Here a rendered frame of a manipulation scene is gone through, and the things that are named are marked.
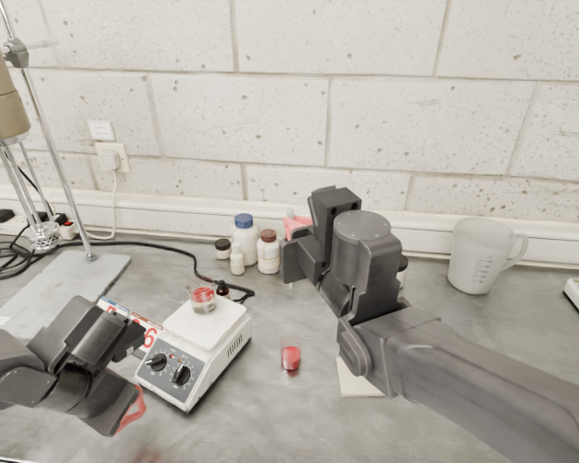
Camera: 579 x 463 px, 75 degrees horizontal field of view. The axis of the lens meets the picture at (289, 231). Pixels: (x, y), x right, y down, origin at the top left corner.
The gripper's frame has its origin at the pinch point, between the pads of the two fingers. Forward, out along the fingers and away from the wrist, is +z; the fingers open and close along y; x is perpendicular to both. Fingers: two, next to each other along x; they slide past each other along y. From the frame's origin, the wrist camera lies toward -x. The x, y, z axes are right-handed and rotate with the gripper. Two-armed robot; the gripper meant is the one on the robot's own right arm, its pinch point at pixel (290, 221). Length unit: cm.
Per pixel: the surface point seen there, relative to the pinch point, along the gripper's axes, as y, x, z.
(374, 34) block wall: -33, -21, 31
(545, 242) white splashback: -72, 25, 2
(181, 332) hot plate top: 18.5, 23.6, 7.6
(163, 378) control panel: 23.4, 28.5, 2.8
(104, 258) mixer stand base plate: 33, 32, 49
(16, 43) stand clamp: 35, -20, 50
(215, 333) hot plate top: 12.9, 23.6, 4.7
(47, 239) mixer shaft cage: 41, 16, 39
